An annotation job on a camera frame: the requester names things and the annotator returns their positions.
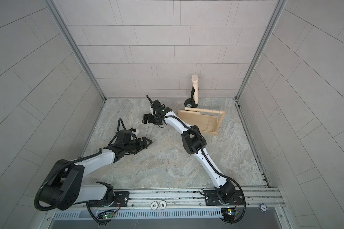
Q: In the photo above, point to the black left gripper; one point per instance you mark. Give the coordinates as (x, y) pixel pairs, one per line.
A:
(143, 146)

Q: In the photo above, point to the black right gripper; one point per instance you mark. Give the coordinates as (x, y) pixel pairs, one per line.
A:
(152, 118)

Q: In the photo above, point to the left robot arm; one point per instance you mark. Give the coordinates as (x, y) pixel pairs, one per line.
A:
(63, 186)

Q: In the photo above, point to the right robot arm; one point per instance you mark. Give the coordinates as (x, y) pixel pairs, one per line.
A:
(194, 144)

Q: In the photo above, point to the wooden jewelry display stand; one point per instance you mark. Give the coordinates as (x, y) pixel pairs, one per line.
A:
(208, 121)

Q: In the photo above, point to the ventilation grille strip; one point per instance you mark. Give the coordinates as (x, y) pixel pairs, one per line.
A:
(145, 214)

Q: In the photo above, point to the left green circuit board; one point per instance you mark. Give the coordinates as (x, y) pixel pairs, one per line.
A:
(106, 215)

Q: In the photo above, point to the green circuit board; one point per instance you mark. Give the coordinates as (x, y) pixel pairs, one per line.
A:
(229, 214)
(106, 215)

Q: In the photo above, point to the aluminium corner profile left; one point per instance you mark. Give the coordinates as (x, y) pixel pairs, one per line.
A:
(71, 42)

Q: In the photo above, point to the aluminium corner profile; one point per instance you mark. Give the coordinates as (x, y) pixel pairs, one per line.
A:
(267, 33)
(71, 42)

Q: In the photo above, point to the right green circuit board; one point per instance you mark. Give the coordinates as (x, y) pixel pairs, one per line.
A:
(229, 214)

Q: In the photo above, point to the blue poker chip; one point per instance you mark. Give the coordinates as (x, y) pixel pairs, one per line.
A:
(263, 207)

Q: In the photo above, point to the aluminium corner profile right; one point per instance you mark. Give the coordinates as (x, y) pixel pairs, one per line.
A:
(267, 33)

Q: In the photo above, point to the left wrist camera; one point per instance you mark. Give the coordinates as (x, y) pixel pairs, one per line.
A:
(135, 131)

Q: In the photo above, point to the left poker chip on rail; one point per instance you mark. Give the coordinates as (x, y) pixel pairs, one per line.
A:
(154, 205)

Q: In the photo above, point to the poker chip on rail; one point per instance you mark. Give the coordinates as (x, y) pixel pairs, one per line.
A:
(162, 204)
(154, 205)

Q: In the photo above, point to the right poker chip on rail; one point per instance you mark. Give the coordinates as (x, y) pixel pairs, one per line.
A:
(162, 204)

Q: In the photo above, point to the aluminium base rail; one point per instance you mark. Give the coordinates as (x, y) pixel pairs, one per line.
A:
(248, 197)

